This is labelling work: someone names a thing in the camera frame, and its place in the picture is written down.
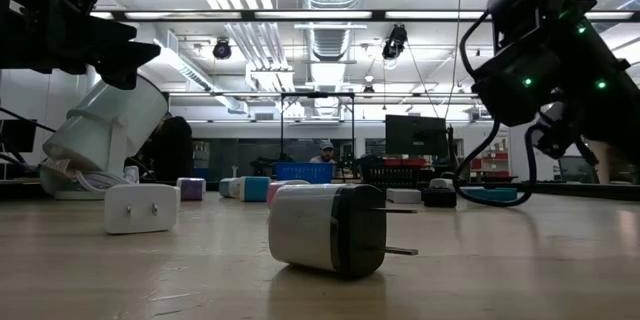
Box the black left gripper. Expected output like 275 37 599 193
0 0 162 90

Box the teal LCD display module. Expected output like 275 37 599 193
462 187 519 203

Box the black LCD display module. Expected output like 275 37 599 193
422 187 458 209

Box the purple wall charger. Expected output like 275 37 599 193
176 177 207 202

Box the small white charger cube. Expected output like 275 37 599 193
103 183 179 235

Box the pink charger block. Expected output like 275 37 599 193
265 179 311 209

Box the white charger with black face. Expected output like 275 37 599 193
268 183 419 279

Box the shelf with red bins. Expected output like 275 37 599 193
469 134 511 184

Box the white cylindrical appliance on stand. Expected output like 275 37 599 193
40 73 170 201

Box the black computer monitor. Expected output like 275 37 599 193
0 118 39 154
384 114 448 158

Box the red storage crate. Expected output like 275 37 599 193
383 157 427 168

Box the black plastic bin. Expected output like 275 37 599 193
359 158 426 190

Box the black overhead beam with lights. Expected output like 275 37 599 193
89 8 640 23

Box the blue plastic bin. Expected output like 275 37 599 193
274 161 335 185

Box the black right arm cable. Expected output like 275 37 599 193
453 118 536 209

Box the black aluminium table frame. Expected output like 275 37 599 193
0 177 640 202

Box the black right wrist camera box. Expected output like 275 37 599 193
471 48 564 129

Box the black overhead camera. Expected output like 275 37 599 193
382 23 409 61

